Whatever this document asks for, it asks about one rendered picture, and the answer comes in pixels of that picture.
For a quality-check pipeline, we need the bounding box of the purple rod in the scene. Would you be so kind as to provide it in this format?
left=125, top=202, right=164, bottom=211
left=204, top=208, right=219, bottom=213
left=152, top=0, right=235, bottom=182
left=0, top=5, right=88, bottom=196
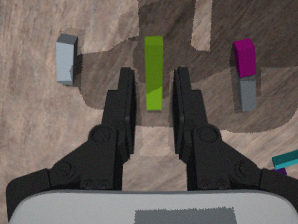
left=272, top=167, right=287, bottom=175

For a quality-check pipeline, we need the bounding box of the magenta rod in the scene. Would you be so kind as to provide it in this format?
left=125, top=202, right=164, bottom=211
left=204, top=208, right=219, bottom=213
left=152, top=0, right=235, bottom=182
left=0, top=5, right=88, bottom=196
left=233, top=38, right=256, bottom=78

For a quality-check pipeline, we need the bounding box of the grey rod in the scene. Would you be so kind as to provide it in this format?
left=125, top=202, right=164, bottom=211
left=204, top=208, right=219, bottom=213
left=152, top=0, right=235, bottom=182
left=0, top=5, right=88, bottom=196
left=236, top=71, right=256, bottom=112

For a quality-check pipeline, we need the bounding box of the turquoise rod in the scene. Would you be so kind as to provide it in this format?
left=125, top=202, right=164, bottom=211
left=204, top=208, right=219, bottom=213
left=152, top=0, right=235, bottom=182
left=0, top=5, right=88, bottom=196
left=272, top=150, right=298, bottom=170

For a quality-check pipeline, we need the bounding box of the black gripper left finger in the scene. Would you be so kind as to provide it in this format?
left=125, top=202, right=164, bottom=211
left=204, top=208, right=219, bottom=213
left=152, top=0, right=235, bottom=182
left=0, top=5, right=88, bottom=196
left=6, top=67, right=137, bottom=224

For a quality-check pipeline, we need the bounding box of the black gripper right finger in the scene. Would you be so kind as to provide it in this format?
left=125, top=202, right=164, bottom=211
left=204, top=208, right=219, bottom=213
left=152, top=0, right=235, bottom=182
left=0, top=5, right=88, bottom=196
left=172, top=67, right=298, bottom=213

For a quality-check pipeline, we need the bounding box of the lime green rod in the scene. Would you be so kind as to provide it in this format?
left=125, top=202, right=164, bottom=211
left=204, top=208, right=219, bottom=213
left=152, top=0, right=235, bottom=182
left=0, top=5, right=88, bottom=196
left=145, top=36, right=163, bottom=110

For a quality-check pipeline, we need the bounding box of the grey rectangular block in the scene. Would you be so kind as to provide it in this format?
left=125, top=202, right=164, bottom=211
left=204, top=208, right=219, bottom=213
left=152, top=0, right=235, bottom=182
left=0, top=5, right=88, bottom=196
left=56, top=33, right=78, bottom=86

